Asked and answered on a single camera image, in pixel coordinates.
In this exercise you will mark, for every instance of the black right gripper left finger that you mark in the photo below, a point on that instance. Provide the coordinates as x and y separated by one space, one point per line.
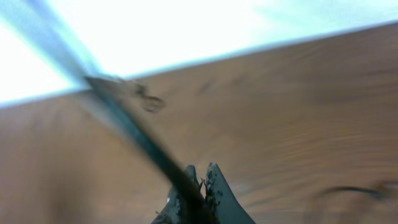
176 211

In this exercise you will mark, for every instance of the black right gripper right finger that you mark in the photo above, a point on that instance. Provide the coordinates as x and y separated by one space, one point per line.
221 200

